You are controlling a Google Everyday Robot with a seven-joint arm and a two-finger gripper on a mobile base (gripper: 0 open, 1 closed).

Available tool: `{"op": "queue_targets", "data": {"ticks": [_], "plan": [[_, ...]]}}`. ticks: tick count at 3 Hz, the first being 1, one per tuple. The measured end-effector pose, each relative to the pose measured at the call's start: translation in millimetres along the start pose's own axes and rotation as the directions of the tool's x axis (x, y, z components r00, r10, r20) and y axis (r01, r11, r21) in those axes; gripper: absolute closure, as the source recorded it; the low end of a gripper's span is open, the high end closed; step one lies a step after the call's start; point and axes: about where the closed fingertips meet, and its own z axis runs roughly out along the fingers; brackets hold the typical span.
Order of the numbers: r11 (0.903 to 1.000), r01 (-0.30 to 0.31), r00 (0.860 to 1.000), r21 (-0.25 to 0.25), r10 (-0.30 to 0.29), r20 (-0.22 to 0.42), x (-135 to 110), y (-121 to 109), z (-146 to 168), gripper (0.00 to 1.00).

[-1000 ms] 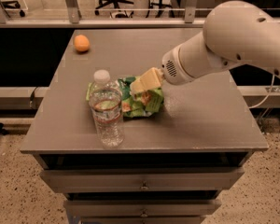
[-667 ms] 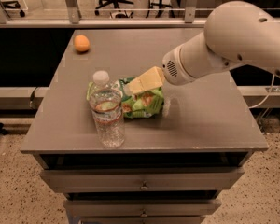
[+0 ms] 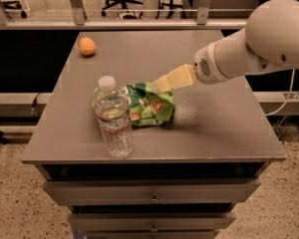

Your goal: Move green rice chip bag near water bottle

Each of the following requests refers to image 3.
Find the lower grey drawer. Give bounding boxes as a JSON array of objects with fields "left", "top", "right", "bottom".
[{"left": 69, "top": 212, "right": 236, "bottom": 232}]

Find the clear plastic water bottle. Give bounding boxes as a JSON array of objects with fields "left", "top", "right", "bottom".
[{"left": 93, "top": 76, "right": 134, "bottom": 158}]

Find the grey drawer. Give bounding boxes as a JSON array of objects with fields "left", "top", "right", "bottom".
[
  {"left": 69, "top": 212, "right": 236, "bottom": 232},
  {"left": 43, "top": 178, "right": 260, "bottom": 206}
]

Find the white cable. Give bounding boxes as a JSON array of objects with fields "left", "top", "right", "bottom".
[{"left": 264, "top": 68, "right": 297, "bottom": 118}]

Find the grey drawer cabinet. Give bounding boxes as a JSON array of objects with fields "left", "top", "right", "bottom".
[{"left": 22, "top": 30, "right": 285, "bottom": 239}]

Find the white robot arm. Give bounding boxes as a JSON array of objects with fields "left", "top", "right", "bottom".
[{"left": 151, "top": 0, "right": 299, "bottom": 93}]

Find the metal railing frame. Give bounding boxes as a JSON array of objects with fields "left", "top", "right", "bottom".
[{"left": 0, "top": 0, "right": 259, "bottom": 31}]

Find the orange fruit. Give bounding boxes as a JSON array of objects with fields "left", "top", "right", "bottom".
[{"left": 79, "top": 37, "right": 96, "bottom": 56}]

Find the upper grey drawer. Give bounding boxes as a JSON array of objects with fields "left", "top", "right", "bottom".
[{"left": 43, "top": 178, "right": 260, "bottom": 206}]

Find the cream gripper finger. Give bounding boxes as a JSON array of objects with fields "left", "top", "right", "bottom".
[{"left": 152, "top": 64, "right": 196, "bottom": 93}]

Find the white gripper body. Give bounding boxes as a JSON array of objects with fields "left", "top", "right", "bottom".
[{"left": 194, "top": 43, "right": 227, "bottom": 85}]

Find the green rice chip bag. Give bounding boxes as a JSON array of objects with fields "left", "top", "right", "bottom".
[{"left": 92, "top": 82, "right": 176, "bottom": 128}]

